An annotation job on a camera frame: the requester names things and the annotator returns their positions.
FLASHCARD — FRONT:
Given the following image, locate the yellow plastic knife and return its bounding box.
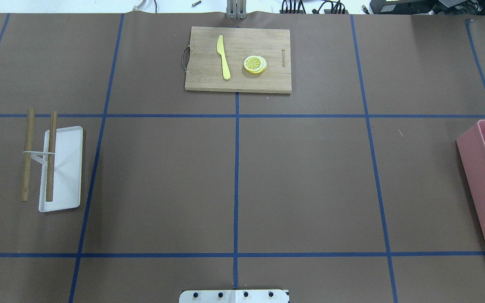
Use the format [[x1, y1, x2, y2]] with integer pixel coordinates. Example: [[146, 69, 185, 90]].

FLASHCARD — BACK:
[[216, 35, 231, 80]]

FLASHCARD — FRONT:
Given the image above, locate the lemon slice toy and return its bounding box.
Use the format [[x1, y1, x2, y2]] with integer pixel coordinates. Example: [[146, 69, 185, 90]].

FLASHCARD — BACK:
[[244, 55, 267, 74]]

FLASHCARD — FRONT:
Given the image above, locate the wooden cutting board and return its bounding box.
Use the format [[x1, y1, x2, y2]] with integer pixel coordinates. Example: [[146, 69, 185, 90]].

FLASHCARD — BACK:
[[184, 26, 292, 94]]

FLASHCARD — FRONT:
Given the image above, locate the white rectangular tray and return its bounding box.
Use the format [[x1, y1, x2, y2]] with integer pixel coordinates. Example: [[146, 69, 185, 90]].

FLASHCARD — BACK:
[[38, 126, 83, 213]]

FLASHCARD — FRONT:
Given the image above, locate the wooden rack rod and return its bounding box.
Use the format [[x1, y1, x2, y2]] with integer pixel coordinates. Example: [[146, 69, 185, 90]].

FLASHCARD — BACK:
[[20, 108, 35, 202], [45, 111, 58, 202]]

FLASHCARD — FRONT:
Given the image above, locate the aluminium frame post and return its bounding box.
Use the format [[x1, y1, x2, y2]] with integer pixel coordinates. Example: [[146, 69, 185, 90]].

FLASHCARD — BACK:
[[227, 0, 248, 19]]

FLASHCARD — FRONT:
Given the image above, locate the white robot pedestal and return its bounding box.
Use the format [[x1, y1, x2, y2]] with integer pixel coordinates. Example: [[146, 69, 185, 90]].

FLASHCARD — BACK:
[[179, 289, 290, 303]]

